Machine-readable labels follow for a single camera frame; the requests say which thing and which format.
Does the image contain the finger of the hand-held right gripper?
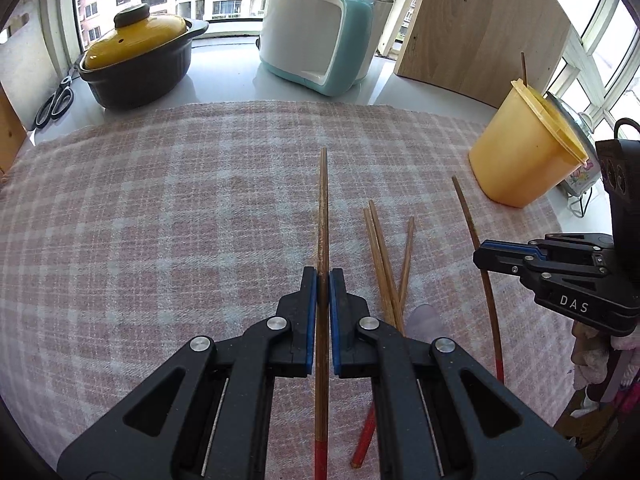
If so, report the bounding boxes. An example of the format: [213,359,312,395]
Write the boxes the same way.
[480,232,617,257]
[473,248,640,337]

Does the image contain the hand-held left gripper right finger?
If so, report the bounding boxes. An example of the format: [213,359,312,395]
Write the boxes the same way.
[328,267,586,480]

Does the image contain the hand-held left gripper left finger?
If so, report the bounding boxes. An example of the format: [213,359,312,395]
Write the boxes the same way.
[56,266,321,480]

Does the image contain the red-tipped chopstick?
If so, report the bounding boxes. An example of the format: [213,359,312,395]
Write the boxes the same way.
[451,175,505,385]
[312,147,331,480]

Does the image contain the translucent plastic spoon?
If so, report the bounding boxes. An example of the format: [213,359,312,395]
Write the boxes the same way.
[406,304,445,341]

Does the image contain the yellow plastic container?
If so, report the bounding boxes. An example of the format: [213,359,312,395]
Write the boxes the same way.
[468,79,591,209]

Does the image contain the pile of wooden chopsticks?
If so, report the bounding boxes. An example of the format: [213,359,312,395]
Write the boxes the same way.
[350,199,416,468]

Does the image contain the floral white slow cooker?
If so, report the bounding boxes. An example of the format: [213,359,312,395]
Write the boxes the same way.
[545,91,601,201]

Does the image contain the pinkish cloth bundle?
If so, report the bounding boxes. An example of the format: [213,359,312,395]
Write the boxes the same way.
[570,320,640,406]

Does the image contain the pink plaid cloth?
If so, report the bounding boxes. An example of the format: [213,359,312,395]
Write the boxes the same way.
[0,100,576,480]

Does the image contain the light wood board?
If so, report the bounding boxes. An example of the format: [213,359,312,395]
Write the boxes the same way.
[393,0,573,108]

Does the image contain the white teal electric cooker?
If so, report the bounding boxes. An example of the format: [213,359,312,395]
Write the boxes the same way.
[257,0,396,97]

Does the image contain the black casserole pot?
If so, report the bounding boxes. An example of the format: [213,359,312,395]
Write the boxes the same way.
[77,17,210,110]

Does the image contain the yellow pot lid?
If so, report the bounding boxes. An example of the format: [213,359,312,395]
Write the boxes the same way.
[82,3,188,71]

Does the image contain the brown wooden plank board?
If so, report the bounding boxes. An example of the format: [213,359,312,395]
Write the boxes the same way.
[0,80,28,176]

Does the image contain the white cutting board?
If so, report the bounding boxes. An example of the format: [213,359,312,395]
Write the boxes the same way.
[0,10,48,133]

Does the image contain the black power cord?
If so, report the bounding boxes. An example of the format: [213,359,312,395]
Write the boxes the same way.
[567,187,596,218]

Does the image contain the glass lid grey handle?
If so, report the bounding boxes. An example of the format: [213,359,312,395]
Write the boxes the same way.
[547,92,596,146]

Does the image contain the black handled scissors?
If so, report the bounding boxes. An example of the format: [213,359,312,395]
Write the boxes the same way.
[34,75,76,131]

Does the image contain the white window frame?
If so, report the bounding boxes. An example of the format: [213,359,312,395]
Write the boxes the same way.
[30,0,640,131]

